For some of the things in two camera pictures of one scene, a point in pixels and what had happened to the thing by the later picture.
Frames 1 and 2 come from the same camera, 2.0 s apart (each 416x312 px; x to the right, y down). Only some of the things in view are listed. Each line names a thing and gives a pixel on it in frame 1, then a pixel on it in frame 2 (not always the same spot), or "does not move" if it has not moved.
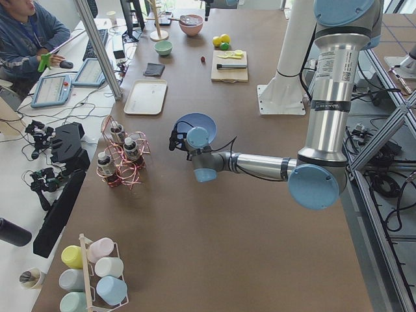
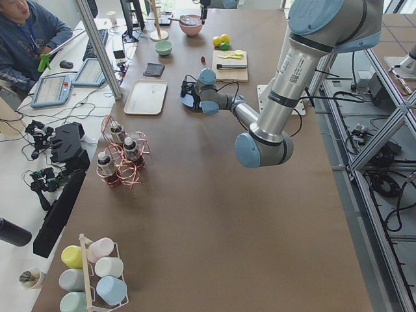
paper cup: [32, 279] does not move
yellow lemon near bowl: [216, 41] does not move
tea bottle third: [117, 132] does not move
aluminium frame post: [89, 21] does not move
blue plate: [197, 119] -> [187, 99]
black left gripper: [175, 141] -> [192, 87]
